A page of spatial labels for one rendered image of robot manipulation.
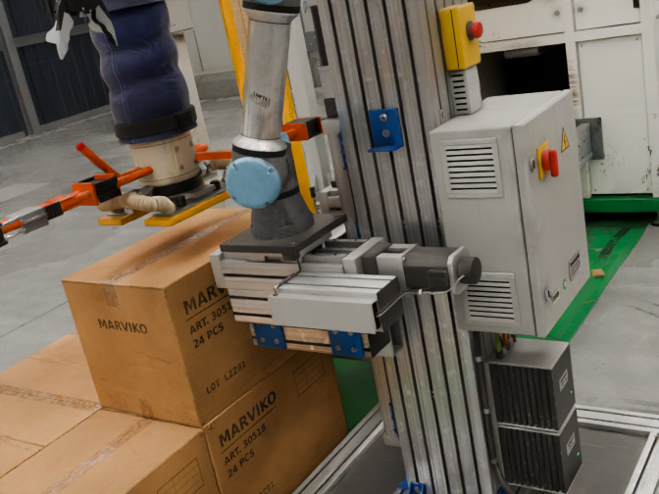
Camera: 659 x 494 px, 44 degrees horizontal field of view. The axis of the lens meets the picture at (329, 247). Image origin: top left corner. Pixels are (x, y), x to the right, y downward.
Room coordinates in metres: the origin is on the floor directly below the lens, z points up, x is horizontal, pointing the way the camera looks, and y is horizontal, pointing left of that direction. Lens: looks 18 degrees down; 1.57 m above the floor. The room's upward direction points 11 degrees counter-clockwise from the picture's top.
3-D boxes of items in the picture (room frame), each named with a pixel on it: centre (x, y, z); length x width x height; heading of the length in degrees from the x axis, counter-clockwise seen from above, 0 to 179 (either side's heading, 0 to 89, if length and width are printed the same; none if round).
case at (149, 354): (2.25, 0.40, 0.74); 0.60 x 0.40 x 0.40; 142
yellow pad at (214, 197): (2.19, 0.32, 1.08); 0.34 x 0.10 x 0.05; 142
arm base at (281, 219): (1.86, 0.10, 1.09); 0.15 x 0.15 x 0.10
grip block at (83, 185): (2.05, 0.55, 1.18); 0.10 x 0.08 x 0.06; 52
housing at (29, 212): (1.89, 0.69, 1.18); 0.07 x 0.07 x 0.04; 52
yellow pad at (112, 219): (2.31, 0.47, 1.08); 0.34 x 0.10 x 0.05; 142
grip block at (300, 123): (2.33, 0.01, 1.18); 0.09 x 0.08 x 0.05; 52
